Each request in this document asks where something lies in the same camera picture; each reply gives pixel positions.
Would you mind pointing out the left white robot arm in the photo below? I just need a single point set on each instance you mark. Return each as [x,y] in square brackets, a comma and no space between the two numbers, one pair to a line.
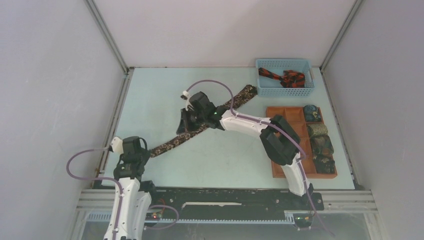
[130,202]

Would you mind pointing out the green camo rolled tie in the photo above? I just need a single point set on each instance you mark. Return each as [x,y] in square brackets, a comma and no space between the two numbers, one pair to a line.
[322,145]

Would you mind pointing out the blue rolled tie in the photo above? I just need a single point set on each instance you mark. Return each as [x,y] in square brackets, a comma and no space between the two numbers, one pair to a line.
[312,114]

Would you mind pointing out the olive rolled tie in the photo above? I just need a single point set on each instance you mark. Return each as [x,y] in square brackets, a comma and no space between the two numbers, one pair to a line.
[317,129]

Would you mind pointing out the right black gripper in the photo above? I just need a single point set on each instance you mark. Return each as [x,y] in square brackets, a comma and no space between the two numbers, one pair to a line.
[184,125]

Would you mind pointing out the red black patterned tie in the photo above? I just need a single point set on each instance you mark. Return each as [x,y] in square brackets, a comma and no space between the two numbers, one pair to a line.
[289,79]

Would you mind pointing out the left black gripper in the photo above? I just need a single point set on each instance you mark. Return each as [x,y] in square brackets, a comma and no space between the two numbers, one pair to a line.
[146,154]

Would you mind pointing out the aluminium frame rail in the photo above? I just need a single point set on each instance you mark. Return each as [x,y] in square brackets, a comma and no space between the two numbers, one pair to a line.
[334,201]

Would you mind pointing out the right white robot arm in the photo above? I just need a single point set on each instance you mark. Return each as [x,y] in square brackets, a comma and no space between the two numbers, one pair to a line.
[279,140]

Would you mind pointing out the brown floral tie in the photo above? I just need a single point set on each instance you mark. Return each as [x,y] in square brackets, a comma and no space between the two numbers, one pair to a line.
[241,98]

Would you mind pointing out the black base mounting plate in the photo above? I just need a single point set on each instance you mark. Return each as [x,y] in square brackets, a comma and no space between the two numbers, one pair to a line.
[232,204]

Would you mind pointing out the wooden compartment tray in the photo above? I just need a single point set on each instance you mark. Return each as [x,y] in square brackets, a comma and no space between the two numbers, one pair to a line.
[295,117]

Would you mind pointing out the blue plastic basket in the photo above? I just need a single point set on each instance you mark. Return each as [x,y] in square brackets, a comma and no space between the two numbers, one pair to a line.
[271,88]

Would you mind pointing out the dark camo rolled tie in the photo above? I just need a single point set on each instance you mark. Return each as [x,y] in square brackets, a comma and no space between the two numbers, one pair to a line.
[324,164]

